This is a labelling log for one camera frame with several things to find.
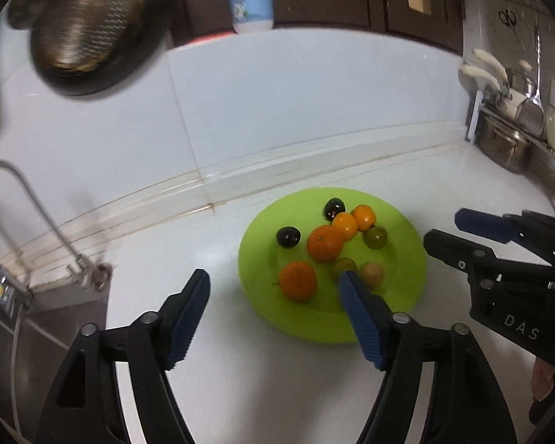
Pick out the steel sink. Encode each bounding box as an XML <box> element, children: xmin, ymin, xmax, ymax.
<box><xmin>0</xmin><ymin>282</ymin><xmax>110</xmax><ymax>444</ymax></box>

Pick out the black pan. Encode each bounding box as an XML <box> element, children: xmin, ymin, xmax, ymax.
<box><xmin>31</xmin><ymin>0</ymin><xmax>188</xmax><ymax>98</ymax></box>

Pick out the metal skimmer spoon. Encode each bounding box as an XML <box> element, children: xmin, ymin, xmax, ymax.
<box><xmin>518</xmin><ymin>25</ymin><xmax>546</xmax><ymax>136</ymax></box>

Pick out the metal dish rack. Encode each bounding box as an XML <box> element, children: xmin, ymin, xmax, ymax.
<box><xmin>465</xmin><ymin>90</ymin><xmax>555</xmax><ymax>221</ymax></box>

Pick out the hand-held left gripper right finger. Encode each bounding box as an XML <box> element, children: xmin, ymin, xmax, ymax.
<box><xmin>337</xmin><ymin>270</ymin><xmax>519</xmax><ymax>444</ymax></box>

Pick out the dark purple passion fruit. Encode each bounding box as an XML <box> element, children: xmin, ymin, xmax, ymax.
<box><xmin>276</xmin><ymin>226</ymin><xmax>302</xmax><ymax>249</ymax></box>
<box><xmin>324</xmin><ymin>198</ymin><xmax>347</xmax><ymax>220</ymax></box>

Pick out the metal faucet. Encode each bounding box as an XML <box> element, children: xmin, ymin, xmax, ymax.
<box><xmin>0</xmin><ymin>160</ymin><xmax>112</xmax><ymax>308</ymax></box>

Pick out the person's right hand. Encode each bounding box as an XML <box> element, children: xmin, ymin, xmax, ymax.
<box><xmin>530</xmin><ymin>357</ymin><xmax>555</xmax><ymax>402</ymax></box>

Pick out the round yellow fruit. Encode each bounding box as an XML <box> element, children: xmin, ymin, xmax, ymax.
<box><xmin>361</xmin><ymin>263</ymin><xmax>385</xmax><ymax>290</ymax></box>

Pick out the steel saucepan with cream handle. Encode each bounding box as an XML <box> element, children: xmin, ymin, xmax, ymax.
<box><xmin>472</xmin><ymin>48</ymin><xmax>538</xmax><ymax>99</ymax></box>

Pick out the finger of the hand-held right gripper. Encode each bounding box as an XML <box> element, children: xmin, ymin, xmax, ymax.
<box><xmin>454</xmin><ymin>208</ymin><xmax>555</xmax><ymax>269</ymax></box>
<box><xmin>423</xmin><ymin>229</ymin><xmax>555</xmax><ymax>284</ymax></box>

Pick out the large steel pot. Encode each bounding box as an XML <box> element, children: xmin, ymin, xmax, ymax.
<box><xmin>476</xmin><ymin>113</ymin><xmax>534</xmax><ymax>175</ymax></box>

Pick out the large orange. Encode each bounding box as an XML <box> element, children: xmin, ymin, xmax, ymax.
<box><xmin>307</xmin><ymin>224</ymin><xmax>344</xmax><ymax>264</ymax></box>
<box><xmin>273</xmin><ymin>260</ymin><xmax>318</xmax><ymax>304</ymax></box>

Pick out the green plate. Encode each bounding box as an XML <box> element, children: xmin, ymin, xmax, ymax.
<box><xmin>238</xmin><ymin>187</ymin><xmax>427</xmax><ymax>345</ymax></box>

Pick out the green citrus fruit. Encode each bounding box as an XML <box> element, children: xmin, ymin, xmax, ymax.
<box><xmin>363</xmin><ymin>226</ymin><xmax>389</xmax><ymax>249</ymax></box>
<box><xmin>330</xmin><ymin>258</ymin><xmax>358</xmax><ymax>284</ymax></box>

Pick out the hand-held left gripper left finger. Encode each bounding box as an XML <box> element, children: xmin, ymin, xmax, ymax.
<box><xmin>33</xmin><ymin>268</ymin><xmax>212</xmax><ymax>444</ymax></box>

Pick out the metal perforated colander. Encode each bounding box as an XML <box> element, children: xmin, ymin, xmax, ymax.
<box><xmin>30</xmin><ymin>0</ymin><xmax>151</xmax><ymax>75</ymax></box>

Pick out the small orange mandarin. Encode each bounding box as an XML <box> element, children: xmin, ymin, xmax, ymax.
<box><xmin>332</xmin><ymin>213</ymin><xmax>358</xmax><ymax>242</ymax></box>
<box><xmin>352</xmin><ymin>204</ymin><xmax>377</xmax><ymax>232</ymax></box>

